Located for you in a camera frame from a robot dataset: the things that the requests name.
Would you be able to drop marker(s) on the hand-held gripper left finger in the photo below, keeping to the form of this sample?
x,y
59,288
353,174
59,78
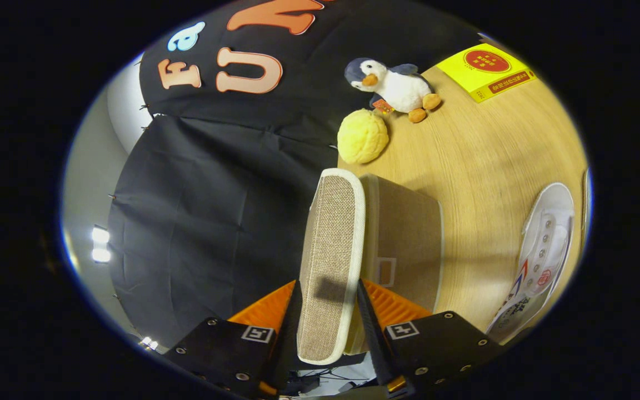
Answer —
x,y
291,344

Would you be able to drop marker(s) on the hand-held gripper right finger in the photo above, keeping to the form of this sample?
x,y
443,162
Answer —
x,y
378,344

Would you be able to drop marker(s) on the brown fabric storage box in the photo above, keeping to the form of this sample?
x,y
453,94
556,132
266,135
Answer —
x,y
409,233

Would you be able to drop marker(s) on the brown storage box lid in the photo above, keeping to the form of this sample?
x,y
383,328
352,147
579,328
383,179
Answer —
x,y
331,233

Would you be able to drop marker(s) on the ceiling light panel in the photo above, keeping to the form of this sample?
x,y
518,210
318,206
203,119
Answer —
x,y
150,343
100,244

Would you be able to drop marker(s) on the yellow bread-shaped plush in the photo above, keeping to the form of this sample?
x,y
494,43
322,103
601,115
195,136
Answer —
x,y
361,138

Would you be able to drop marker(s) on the penguin plush toy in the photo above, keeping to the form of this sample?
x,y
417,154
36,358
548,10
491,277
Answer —
x,y
400,89

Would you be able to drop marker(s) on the yellow book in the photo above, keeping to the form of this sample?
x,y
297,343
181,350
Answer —
x,y
475,83

